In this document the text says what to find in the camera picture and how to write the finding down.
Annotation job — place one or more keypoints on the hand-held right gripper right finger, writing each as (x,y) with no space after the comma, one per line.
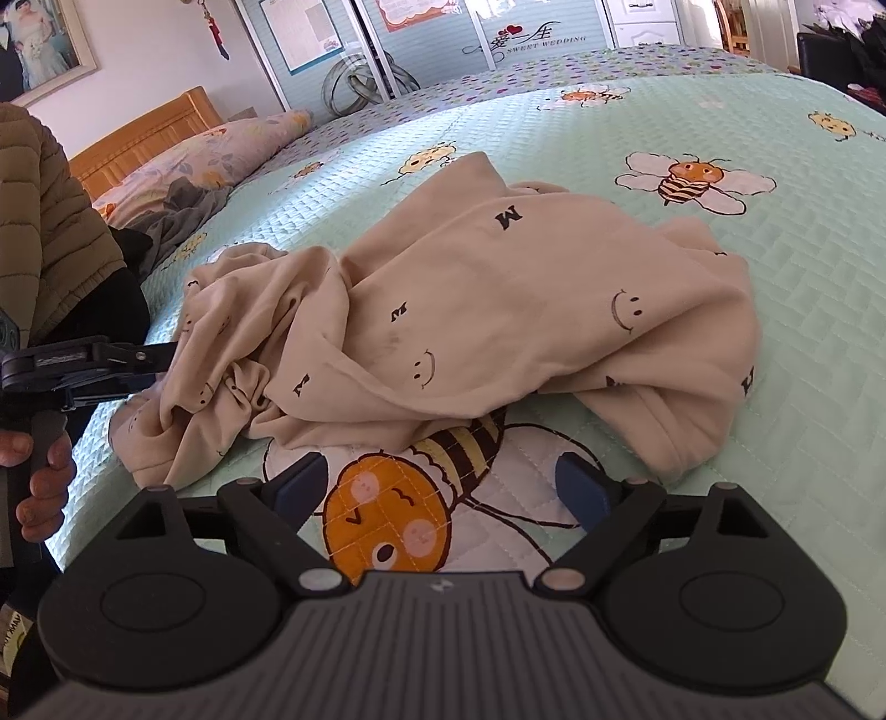
(581,484)

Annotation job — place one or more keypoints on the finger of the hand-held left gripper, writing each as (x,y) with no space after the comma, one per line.
(104,389)
(131,356)

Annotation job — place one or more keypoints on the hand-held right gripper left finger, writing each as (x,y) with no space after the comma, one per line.
(301,481)

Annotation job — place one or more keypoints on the beige smiley print pants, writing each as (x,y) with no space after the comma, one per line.
(484,291)

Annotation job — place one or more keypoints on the pile of clothes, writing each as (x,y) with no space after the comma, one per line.
(851,21)

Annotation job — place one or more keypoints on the person's left hand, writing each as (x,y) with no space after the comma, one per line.
(52,484)

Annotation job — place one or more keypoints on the grey cloth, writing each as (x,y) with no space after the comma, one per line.
(187,214)

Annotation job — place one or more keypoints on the floral pillow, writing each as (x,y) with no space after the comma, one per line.
(207,149)

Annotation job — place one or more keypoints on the wooden headboard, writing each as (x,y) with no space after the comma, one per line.
(138,135)

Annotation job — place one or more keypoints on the green bee print bedspread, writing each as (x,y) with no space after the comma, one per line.
(796,311)

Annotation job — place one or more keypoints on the framed wedding photo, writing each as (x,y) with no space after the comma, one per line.
(41,41)

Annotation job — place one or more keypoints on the red hanging ornament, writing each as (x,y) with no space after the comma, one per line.
(214,28)

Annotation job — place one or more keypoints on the blue bordered poster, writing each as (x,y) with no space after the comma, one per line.
(301,31)

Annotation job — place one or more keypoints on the sliding door wardrobe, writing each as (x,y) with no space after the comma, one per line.
(429,48)

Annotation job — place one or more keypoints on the red bordered poster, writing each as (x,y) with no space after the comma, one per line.
(415,14)

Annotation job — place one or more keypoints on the white drawer cabinet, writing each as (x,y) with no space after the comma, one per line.
(644,21)

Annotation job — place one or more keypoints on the wooden chair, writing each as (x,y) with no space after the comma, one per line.
(734,28)

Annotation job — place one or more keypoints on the white door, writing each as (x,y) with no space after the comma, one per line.
(768,28)

